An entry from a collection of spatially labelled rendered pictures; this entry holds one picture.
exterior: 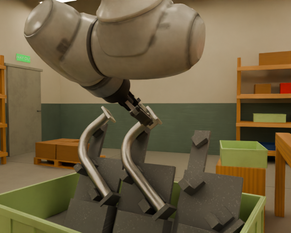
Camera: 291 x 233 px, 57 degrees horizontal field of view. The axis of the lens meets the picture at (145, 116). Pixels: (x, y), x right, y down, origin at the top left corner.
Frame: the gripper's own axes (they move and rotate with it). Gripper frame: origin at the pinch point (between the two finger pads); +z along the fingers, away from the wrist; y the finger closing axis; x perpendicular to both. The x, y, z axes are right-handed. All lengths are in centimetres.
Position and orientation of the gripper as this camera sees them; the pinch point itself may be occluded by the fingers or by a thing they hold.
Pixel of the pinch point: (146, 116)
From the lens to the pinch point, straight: 76.2
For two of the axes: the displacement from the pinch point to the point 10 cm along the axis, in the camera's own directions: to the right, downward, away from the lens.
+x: -7.6, 6.4, 0.8
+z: 4.1, 3.8, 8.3
